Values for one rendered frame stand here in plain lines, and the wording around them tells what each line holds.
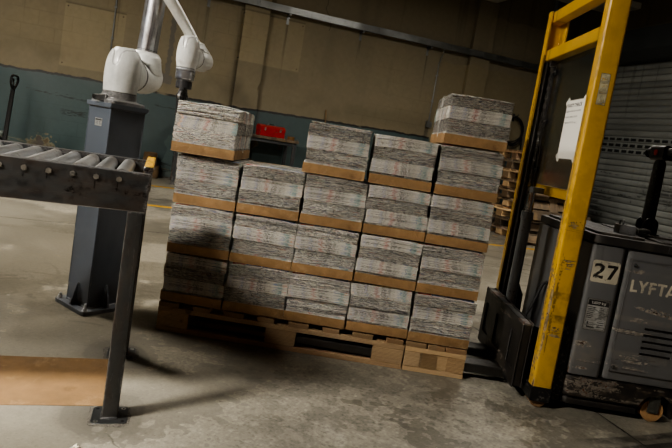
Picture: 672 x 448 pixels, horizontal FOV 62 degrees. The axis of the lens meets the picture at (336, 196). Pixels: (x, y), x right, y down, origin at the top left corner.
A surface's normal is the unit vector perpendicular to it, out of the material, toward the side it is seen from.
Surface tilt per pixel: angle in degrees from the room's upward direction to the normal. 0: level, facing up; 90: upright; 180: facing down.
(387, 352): 90
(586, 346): 90
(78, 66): 90
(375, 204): 90
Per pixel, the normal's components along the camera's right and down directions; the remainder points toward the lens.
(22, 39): 0.29, 0.14
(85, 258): -0.58, -0.02
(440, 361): -0.01, 0.10
